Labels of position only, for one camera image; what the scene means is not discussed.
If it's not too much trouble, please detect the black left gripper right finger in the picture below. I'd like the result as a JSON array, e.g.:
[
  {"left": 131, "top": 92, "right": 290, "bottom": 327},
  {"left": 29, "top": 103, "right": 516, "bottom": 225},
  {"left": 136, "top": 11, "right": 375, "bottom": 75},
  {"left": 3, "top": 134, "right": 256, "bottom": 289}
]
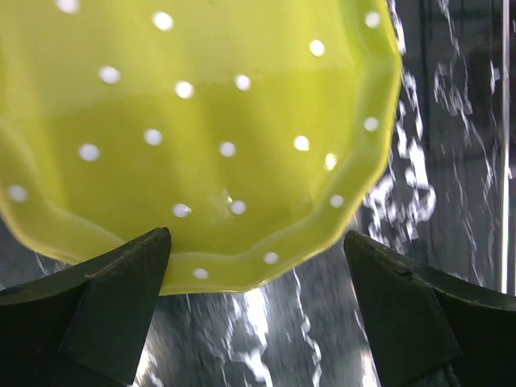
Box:
[{"left": 343, "top": 231, "right": 515, "bottom": 386}]

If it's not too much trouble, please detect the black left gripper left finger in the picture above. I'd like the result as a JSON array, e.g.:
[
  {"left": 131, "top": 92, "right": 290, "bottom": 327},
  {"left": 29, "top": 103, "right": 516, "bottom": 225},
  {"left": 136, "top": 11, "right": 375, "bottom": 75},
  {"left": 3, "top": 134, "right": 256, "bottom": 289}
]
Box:
[{"left": 1, "top": 227, "right": 172, "bottom": 386}]

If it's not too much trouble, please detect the green polka dot plate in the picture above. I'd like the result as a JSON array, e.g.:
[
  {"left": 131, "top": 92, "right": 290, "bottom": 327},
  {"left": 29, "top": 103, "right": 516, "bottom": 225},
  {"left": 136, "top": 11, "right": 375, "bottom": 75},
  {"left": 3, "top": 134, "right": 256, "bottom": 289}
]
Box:
[{"left": 1, "top": 1, "right": 402, "bottom": 295}]

